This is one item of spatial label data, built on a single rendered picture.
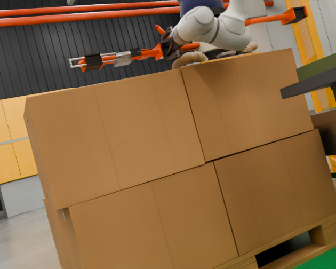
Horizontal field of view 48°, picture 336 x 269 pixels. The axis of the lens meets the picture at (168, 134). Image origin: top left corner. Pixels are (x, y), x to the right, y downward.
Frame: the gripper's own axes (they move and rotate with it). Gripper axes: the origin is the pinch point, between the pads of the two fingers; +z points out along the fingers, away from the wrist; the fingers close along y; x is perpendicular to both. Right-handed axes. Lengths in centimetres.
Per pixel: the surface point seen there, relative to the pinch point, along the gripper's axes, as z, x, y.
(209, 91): -20.5, 6.2, 24.7
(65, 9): 798, 158, -347
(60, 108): -21, -55, 19
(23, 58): 1051, 55, -310
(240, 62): -20.5, 25.2, 15.2
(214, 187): -21, -4, 63
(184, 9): -1.8, 15.9, -17.7
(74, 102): -21, -49, 19
